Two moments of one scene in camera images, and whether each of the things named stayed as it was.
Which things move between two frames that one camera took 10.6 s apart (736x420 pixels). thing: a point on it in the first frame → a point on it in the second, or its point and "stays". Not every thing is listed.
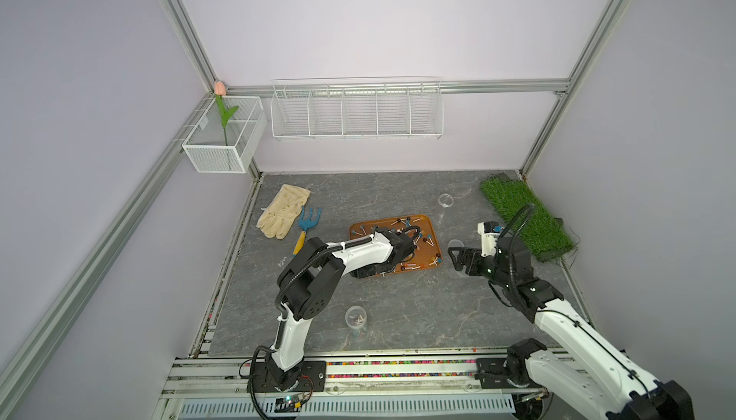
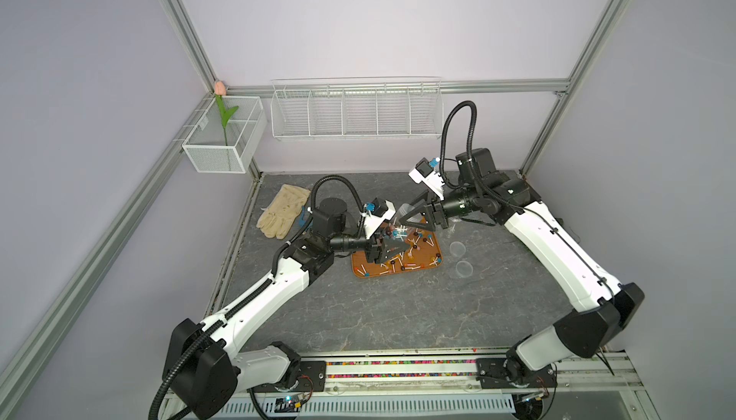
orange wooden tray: x=426 y=252 stays
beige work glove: x=282 y=213 stays
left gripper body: x=370 y=270 → x=372 y=250
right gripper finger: x=458 y=263 → x=427 y=225
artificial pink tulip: x=226 y=114 stays
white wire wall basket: x=357 y=108 stays
